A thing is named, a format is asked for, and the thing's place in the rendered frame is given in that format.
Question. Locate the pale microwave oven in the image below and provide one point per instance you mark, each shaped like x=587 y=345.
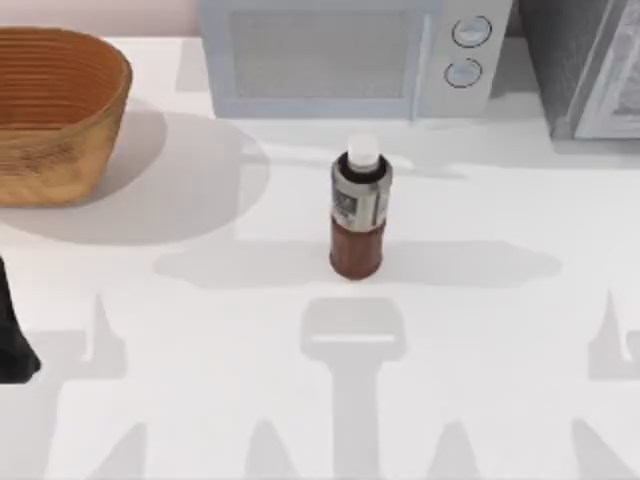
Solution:
x=320 y=60

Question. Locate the microwave knob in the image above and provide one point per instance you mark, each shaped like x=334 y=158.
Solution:
x=471 y=31
x=463 y=73

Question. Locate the brown bottle with white cap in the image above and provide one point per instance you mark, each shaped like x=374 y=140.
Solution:
x=358 y=230

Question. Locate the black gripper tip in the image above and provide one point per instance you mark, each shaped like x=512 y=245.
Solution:
x=12 y=345

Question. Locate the brown woven basket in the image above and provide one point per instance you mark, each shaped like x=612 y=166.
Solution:
x=60 y=150

